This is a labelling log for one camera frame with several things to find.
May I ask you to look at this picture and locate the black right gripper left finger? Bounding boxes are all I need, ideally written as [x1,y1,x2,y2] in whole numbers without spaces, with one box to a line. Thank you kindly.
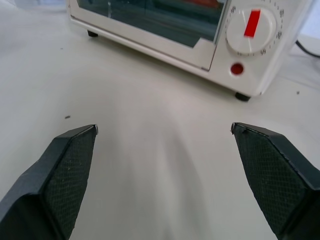
[0,123,99,240]

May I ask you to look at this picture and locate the black power cable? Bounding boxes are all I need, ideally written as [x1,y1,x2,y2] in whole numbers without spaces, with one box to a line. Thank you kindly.
[295,39,320,58]

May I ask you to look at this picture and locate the glass oven door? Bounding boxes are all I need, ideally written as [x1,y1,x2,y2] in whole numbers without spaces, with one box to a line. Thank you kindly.
[69,0,232,72]

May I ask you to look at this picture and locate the white toaster oven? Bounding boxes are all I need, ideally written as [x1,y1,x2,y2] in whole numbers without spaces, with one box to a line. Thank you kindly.
[66,0,316,102]

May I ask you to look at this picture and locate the white timer knob red stripe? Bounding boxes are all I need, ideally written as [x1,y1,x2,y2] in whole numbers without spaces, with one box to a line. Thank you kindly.
[225,8,278,54]

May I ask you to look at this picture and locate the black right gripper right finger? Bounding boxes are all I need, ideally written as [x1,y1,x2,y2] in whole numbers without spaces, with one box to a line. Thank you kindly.
[230,122,320,240]

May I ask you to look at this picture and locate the red indicator light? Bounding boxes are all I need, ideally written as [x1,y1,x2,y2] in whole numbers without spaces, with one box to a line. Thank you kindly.
[230,61,244,77]

